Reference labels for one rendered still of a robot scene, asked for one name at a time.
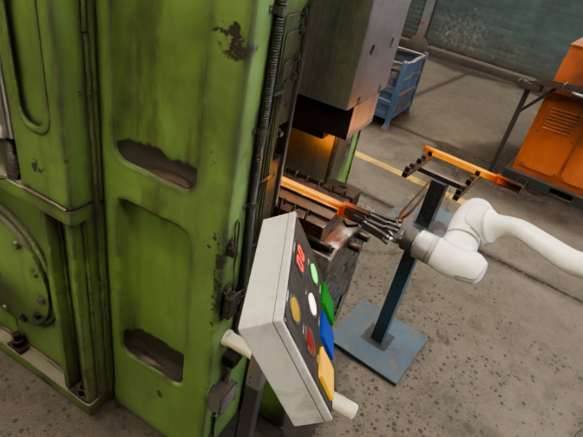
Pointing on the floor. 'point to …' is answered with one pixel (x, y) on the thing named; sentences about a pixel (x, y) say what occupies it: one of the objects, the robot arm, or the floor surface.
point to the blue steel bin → (401, 85)
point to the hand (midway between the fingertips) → (355, 213)
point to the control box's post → (255, 378)
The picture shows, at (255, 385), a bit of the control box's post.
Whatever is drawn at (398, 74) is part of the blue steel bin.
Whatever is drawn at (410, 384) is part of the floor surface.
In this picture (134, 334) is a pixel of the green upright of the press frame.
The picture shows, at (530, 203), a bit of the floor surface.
